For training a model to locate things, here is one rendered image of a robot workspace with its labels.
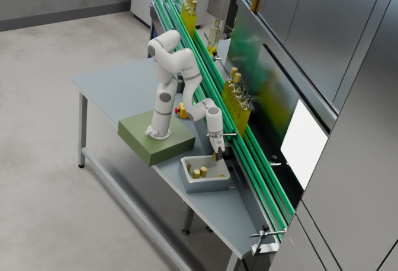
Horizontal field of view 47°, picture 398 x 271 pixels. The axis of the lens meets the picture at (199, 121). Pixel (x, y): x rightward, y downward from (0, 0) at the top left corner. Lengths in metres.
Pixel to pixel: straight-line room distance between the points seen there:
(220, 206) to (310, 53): 0.84
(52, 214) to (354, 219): 2.25
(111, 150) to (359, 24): 2.29
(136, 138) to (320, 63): 1.01
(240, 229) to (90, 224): 1.21
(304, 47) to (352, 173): 1.03
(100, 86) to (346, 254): 2.01
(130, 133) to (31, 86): 1.96
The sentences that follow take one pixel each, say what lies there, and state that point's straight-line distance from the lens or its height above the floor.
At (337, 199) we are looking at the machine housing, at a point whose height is 1.54.
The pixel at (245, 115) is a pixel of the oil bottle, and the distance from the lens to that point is 2.40.
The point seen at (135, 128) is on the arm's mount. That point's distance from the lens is 2.48.
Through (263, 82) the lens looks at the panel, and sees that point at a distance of 2.47.
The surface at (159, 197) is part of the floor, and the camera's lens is 3.29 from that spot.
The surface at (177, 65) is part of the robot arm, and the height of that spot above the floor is 1.38.
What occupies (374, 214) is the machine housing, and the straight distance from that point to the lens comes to 1.22.
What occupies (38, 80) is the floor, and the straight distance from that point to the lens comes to 4.35.
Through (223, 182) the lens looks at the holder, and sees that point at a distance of 2.32.
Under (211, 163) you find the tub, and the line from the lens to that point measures 2.42.
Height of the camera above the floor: 2.39
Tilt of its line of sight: 36 degrees down
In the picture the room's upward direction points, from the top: 13 degrees clockwise
